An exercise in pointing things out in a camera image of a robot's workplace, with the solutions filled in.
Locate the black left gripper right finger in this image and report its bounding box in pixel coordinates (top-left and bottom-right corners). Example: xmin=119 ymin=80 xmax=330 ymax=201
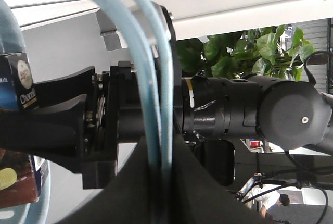
xmin=170 ymin=138 xmax=273 ymax=223

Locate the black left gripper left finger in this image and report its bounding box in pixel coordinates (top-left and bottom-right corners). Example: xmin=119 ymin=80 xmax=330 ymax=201
xmin=59 ymin=136 xmax=156 ymax=223

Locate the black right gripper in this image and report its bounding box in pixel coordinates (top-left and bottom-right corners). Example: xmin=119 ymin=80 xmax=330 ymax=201
xmin=0 ymin=61 xmax=183 ymax=190

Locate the dark blue chocolate cookie box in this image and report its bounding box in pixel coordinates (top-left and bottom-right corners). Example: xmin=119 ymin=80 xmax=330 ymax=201
xmin=1 ymin=53 xmax=49 ymax=208

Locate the light blue plastic basket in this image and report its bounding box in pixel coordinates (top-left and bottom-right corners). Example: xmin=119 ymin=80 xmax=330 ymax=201
xmin=0 ymin=0 xmax=175 ymax=224

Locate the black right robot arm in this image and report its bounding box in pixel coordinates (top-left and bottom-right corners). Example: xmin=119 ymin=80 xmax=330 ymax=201
xmin=1 ymin=61 xmax=332 ymax=189

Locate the person in white shirt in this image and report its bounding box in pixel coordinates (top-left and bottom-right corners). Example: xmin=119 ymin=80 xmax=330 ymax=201
xmin=247 ymin=185 xmax=290 ymax=217

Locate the green potted plant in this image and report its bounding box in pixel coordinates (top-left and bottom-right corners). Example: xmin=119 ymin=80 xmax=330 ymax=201
xmin=175 ymin=25 xmax=315 ymax=81

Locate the white store shelf unit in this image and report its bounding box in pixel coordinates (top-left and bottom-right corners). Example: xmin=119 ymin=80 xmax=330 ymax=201
xmin=5 ymin=0 xmax=332 ymax=53

